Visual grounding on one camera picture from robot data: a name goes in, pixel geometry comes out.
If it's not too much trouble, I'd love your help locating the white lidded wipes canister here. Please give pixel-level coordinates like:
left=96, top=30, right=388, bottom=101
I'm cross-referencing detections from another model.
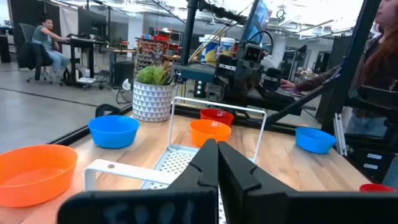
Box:
left=217, top=37, right=236, bottom=57

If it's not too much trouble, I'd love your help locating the black computer monitor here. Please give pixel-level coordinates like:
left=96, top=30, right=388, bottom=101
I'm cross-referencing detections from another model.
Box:
left=77, top=7, right=108, bottom=38

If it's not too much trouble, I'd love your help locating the white perforated metal tray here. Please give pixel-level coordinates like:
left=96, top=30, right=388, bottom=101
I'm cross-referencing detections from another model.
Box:
left=83, top=96, right=267, bottom=224

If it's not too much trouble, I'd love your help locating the tilted monitor blue screen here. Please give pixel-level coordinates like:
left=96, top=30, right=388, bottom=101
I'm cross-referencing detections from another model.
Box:
left=241, top=0, right=271, bottom=41

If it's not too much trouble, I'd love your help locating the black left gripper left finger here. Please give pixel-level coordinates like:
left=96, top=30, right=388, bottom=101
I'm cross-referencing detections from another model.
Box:
left=57, top=138, right=220, bottom=224

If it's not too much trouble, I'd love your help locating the blue plastic mini bowl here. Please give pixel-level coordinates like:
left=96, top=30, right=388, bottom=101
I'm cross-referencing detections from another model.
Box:
left=88, top=115, right=141, bottom=149
left=295, top=126, right=337, bottom=155

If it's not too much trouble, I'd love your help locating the red plastic mini bowl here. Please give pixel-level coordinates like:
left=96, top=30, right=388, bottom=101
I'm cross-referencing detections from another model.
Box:
left=359, top=183, right=397, bottom=193
left=199, top=108, right=235, bottom=127

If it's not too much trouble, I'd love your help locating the silver aluminium extrusion piece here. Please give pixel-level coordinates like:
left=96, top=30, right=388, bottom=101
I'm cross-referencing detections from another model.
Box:
left=333, top=112, right=348, bottom=157

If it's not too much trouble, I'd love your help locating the person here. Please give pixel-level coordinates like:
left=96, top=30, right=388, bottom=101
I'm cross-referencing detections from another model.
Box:
left=32, top=16, right=71, bottom=74
left=279, top=0, right=398, bottom=189

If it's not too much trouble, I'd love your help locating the grey office chair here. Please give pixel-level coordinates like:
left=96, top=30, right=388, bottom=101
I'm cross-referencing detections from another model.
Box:
left=17, top=23, right=53, bottom=84

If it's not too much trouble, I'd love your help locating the yellow wipes canister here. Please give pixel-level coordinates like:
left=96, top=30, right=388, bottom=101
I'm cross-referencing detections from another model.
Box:
left=201, top=34, right=220, bottom=65

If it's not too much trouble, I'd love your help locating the black box on floor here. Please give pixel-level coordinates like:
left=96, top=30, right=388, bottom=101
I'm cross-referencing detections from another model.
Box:
left=112, top=60, right=135, bottom=87

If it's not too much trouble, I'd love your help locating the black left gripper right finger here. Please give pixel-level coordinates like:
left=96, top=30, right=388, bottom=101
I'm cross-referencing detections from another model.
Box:
left=217, top=141, right=398, bottom=224

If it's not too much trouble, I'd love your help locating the black standing desk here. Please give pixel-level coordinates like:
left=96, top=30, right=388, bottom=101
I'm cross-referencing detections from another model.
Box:
left=54, top=35, right=108, bottom=90

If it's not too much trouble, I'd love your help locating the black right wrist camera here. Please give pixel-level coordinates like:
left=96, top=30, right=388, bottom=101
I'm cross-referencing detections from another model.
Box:
left=242, top=43, right=265, bottom=62

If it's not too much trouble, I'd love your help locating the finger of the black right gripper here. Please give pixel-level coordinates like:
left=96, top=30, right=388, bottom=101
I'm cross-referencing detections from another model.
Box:
left=216, top=55, right=250, bottom=94
left=249, top=67, right=282, bottom=94

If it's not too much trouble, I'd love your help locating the orange plastic mini bowl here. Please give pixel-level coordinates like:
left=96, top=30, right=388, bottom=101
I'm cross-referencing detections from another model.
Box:
left=0, top=144, right=78, bottom=208
left=189, top=119, right=233, bottom=148

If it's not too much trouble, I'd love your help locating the laptop with purple keyboard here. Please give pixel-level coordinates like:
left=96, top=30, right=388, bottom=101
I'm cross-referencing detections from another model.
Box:
left=278, top=86, right=315, bottom=97

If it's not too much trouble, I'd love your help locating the shelf with red bins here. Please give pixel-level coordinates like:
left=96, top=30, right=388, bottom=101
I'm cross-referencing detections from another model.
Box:
left=135, top=27, right=183, bottom=71

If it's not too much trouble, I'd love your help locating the succulent in patterned white pot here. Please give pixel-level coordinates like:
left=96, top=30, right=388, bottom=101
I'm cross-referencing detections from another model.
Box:
left=132, top=63, right=175, bottom=123

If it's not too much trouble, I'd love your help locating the black stand pole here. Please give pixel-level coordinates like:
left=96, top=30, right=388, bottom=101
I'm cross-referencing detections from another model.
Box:
left=180, top=0, right=200, bottom=66

